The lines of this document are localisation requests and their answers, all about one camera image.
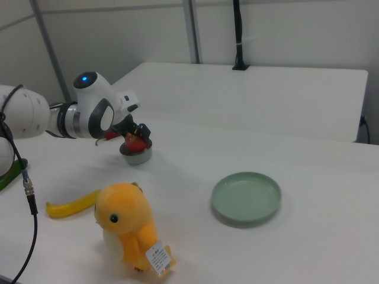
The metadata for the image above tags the black pole with clamp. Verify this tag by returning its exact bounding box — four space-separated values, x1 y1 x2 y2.
232 0 250 71

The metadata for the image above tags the green cucumber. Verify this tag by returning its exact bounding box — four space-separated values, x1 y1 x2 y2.
0 158 28 192

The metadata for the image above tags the white paper hang tag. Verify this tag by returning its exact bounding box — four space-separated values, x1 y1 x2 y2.
146 240 174 273

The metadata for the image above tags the yellow banana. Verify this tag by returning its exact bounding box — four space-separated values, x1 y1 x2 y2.
45 189 101 220

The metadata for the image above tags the green round plate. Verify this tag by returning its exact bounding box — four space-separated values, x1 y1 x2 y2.
211 172 282 223

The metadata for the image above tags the orange plush bird toy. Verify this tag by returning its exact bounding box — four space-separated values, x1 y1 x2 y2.
94 181 177 272

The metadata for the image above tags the red apple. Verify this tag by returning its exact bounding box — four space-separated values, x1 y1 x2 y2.
125 133 147 153

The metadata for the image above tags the wide aluminium frame post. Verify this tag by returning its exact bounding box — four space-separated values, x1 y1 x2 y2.
181 0 204 64

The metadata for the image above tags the grey plastic bowl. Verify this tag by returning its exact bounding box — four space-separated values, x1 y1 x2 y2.
118 138 153 166

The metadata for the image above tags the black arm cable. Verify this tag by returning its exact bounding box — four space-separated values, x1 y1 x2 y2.
0 83 39 284

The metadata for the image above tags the red chili pepper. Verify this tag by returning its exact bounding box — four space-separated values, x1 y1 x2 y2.
95 130 119 147

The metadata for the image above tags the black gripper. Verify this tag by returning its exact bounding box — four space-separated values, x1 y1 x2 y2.
110 113 153 144

